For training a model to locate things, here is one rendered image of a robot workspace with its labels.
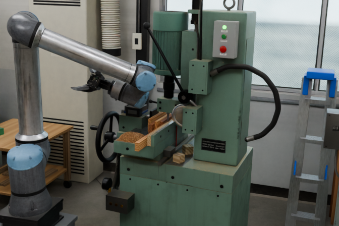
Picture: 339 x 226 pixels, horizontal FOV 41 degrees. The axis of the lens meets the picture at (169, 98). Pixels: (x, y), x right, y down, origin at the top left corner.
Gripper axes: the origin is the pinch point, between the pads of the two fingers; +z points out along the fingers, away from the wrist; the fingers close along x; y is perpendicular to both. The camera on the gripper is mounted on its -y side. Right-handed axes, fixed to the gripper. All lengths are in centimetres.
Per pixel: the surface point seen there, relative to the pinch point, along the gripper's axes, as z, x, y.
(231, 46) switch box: -65, -36, 18
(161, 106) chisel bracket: -42.8, -0.6, -15.0
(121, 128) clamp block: -26.4, 17.7, -23.6
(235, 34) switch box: -65, -41, 20
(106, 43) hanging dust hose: 31, -34, -140
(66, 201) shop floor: 11, 92, -134
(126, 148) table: -36.6, 24.2, 1.3
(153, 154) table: -50, 21, 5
